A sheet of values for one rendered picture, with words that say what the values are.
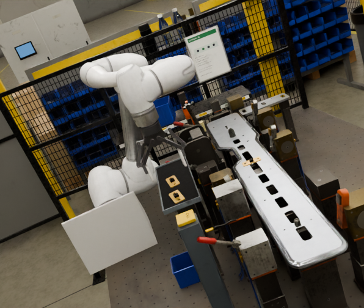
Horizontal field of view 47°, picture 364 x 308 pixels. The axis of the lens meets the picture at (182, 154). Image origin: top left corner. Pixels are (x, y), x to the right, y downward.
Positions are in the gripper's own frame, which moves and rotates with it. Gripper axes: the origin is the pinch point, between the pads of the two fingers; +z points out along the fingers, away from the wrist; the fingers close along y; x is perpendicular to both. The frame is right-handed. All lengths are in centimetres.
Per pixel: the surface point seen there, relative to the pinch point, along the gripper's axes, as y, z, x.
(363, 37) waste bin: -288, 77, -265
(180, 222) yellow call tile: 5.6, 5.3, 28.7
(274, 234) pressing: -20.7, 20.9, 35.4
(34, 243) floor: 125, 121, -240
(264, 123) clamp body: -62, 23, -51
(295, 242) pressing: -24, 21, 43
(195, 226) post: 1.8, 7.9, 30.5
